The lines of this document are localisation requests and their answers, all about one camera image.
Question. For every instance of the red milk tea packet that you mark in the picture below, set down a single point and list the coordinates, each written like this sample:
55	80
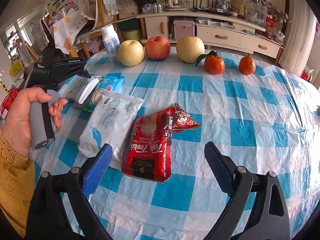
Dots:
149	153

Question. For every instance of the green waste bin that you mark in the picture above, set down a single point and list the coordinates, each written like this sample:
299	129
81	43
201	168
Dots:
132	34

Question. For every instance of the clear plastic bag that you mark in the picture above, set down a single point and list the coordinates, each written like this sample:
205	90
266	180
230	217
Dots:
256	12

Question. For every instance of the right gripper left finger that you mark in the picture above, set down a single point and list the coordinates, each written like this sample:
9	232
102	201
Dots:
47	217

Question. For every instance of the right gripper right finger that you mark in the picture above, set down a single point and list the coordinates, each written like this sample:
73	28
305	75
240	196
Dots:
269	217

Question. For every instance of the right yellow pear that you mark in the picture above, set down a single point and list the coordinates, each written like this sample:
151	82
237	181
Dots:
189	49

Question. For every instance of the left yellow pear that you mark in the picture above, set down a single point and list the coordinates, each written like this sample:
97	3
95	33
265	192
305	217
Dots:
131	53

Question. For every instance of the red apple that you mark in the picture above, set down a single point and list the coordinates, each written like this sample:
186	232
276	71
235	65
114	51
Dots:
157	48

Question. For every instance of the small tangerine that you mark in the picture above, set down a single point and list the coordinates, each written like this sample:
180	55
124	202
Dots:
247	65

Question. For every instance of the white lace covered air conditioner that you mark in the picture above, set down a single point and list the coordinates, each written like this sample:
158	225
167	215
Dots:
299	37

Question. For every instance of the tangerine with leaf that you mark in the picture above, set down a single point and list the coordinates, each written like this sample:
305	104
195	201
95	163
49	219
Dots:
213	63

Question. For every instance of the pink storage box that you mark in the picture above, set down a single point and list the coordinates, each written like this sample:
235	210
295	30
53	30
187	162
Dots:
183	27

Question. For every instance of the yellow sleeve forearm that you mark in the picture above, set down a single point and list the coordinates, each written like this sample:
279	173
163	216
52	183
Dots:
17	187

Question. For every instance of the silver carton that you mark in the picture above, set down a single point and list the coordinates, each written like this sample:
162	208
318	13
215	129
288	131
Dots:
81	90

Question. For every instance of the white electric kettle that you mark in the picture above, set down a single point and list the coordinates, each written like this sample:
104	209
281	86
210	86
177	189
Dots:
176	5

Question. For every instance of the white wet wipes pack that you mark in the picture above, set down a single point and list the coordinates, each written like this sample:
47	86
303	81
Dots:
110	123

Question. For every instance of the wooden dining chair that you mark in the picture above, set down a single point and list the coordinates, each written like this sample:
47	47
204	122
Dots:
102	22

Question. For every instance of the person left hand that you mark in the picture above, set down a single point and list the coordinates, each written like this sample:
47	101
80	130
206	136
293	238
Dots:
16	128

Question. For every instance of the white tv cabinet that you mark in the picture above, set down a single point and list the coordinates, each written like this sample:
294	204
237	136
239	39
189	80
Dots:
214	31

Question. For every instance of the yellow pear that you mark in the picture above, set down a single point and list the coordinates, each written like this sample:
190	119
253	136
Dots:
131	53
189	49

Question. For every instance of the white milk bottle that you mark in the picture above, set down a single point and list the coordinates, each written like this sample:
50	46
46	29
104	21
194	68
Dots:
111	42

